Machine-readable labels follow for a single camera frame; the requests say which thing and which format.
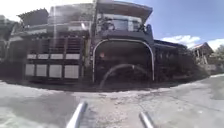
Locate dark building with arched entrance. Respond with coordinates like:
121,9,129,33
89,0,156,84

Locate grey concrete road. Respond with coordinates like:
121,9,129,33
0,73,224,128

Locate building with white panelled fence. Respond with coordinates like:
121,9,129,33
0,8,96,83

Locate low dark building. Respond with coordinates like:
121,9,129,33
153,39,201,81

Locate robot's own part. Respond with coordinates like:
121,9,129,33
138,111,155,128
65,101,88,128

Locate house with pitched roof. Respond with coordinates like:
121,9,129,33
189,42,216,73

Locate tree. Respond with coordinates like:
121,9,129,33
213,44,224,65

